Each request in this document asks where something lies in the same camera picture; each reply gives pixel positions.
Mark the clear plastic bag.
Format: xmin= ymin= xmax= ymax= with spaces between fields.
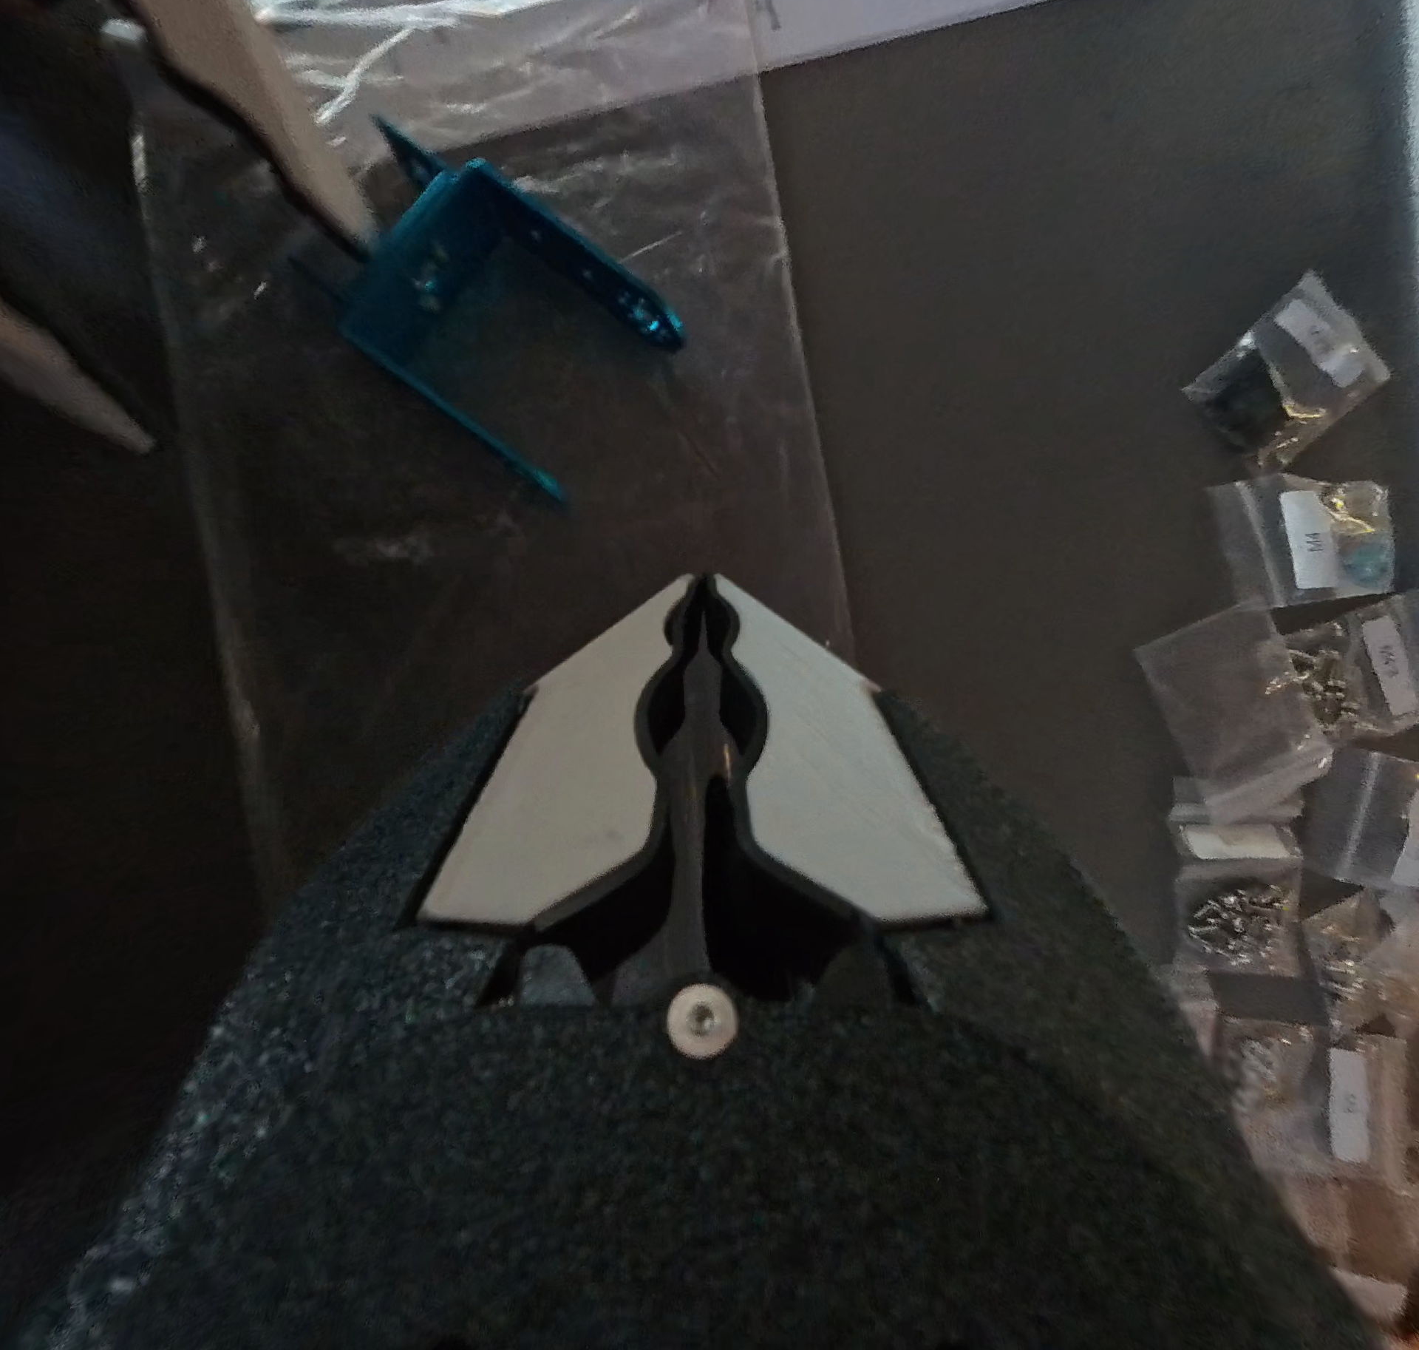
xmin=132 ymin=0 xmax=857 ymax=886

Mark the clear bag of parts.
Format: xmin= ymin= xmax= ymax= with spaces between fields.
xmin=1182 ymin=270 xmax=1394 ymax=474

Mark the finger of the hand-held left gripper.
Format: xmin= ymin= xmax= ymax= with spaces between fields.
xmin=0 ymin=300 xmax=159 ymax=458
xmin=99 ymin=0 xmax=376 ymax=244

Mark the group of small parts bags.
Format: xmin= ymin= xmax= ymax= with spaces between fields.
xmin=1134 ymin=474 xmax=1419 ymax=1330

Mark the long blue U bracket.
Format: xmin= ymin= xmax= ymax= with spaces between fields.
xmin=342 ymin=157 xmax=689 ymax=506

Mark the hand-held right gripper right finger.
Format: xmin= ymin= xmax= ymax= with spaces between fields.
xmin=700 ymin=574 xmax=990 ymax=1002

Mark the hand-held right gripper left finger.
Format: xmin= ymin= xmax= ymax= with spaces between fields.
xmin=415 ymin=574 xmax=711 ymax=976

